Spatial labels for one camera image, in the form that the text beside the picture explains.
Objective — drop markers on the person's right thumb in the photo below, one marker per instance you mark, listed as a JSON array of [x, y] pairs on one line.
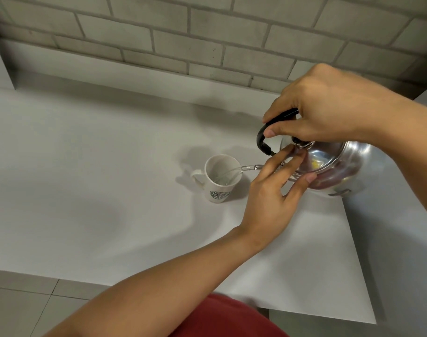
[[285, 130]]

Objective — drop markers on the person's left thumb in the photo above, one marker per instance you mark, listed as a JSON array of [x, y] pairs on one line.
[[302, 185]]

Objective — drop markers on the red garment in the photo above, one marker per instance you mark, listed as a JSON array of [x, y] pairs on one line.
[[227, 319]]

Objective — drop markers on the person's left forearm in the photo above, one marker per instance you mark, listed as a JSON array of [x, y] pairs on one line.
[[164, 287]]

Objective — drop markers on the person's left hand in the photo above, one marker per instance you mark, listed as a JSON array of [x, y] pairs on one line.
[[266, 203]]

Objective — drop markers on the white mug with green print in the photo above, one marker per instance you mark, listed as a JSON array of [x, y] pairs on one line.
[[220, 184]]

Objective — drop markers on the clear water stream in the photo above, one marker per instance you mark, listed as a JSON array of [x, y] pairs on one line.
[[246, 168]]

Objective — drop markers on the person's right hand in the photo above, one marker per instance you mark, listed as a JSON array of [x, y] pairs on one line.
[[325, 105]]

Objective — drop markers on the person's left middle finger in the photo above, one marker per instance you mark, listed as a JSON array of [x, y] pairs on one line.
[[278, 157]]

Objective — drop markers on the person's right forearm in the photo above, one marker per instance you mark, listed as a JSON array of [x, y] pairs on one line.
[[406, 136]]

